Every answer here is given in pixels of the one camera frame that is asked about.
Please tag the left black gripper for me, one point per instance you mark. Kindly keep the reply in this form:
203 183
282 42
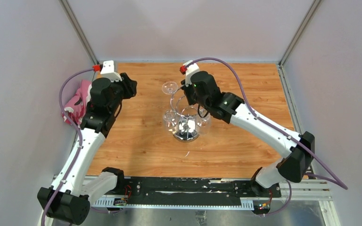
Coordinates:
129 86

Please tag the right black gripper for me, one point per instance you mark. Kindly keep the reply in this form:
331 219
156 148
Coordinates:
186 91

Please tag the chrome wine glass rack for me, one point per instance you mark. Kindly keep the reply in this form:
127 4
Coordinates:
186 129

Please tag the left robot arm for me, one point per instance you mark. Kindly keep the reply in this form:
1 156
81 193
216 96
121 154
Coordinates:
92 112

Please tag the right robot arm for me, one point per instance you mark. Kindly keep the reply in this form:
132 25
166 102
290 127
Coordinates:
294 148

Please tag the pink camouflage cloth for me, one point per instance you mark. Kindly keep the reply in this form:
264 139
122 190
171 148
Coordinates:
76 107

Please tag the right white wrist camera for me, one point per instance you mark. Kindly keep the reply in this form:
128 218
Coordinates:
189 69

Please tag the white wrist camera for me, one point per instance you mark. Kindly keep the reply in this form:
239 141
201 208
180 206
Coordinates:
189 69
108 71

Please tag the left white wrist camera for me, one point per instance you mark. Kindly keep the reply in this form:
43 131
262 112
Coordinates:
108 71

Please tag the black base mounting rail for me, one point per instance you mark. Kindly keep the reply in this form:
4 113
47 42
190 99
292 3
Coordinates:
187 193

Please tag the left aluminium frame post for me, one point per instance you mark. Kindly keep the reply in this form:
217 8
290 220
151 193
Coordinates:
78 29

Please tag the aluminium frame post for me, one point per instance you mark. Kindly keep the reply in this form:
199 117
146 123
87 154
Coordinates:
300 30
78 29

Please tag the right aluminium frame post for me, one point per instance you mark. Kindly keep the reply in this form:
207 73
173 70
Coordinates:
300 30

